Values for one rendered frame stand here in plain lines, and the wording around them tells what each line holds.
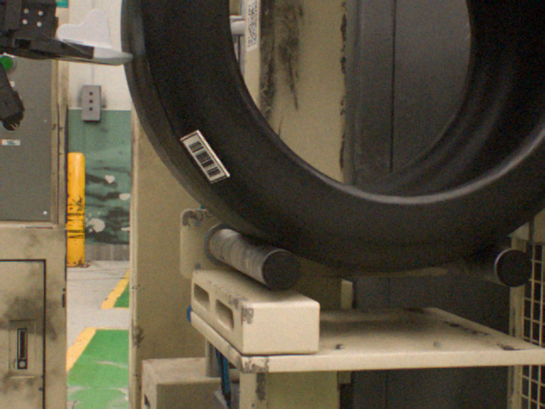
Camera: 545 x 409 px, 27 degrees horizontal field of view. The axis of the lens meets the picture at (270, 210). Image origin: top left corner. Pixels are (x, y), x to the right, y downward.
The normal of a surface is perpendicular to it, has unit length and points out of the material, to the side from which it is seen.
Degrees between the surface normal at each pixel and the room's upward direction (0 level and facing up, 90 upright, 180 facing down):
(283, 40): 90
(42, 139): 90
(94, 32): 90
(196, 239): 90
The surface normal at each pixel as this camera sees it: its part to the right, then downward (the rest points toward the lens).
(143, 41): -0.87, 0.13
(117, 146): 0.05, 0.05
